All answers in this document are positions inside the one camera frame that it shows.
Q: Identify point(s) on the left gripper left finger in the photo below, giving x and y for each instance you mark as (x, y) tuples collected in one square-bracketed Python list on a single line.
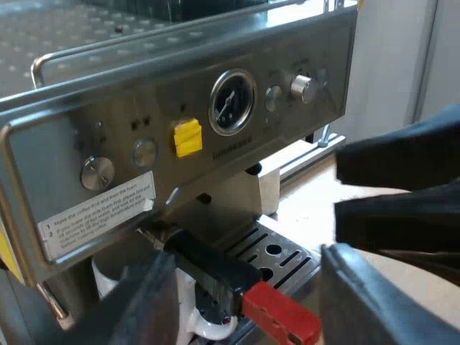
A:
[(143, 309)]

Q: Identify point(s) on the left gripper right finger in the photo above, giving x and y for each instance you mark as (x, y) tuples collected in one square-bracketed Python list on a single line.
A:
[(366, 305)]

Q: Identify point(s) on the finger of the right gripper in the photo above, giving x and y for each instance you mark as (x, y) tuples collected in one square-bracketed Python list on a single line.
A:
[(402, 219), (406, 154)]

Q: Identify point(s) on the white mug with red and black print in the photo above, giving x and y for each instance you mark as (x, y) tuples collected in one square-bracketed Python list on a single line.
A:
[(187, 309)]

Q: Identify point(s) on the steel espresso machine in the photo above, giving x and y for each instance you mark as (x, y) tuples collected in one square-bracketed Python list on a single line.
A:
[(108, 108)]

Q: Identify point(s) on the clear bean box with dark lid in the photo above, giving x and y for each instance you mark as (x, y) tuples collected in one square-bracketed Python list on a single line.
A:
[(172, 9)]

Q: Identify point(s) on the aluminium rail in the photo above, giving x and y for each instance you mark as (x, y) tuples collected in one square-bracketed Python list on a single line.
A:
[(309, 158)]

